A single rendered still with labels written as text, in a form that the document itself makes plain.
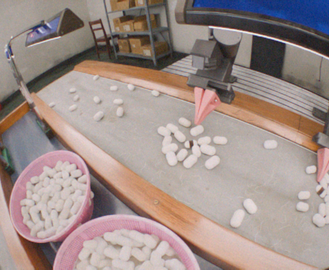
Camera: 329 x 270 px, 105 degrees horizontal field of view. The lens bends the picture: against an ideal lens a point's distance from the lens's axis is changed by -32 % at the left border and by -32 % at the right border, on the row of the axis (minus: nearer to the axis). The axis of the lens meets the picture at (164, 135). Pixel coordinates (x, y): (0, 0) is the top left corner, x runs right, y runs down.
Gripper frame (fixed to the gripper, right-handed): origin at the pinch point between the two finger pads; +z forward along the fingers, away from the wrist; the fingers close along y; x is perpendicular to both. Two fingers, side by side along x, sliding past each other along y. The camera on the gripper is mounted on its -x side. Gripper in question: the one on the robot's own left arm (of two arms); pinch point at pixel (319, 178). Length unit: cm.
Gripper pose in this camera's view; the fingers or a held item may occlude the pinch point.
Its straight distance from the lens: 47.8
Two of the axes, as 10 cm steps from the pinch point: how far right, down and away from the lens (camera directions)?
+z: -4.0, 9.2, 0.4
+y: 7.8, 3.6, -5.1
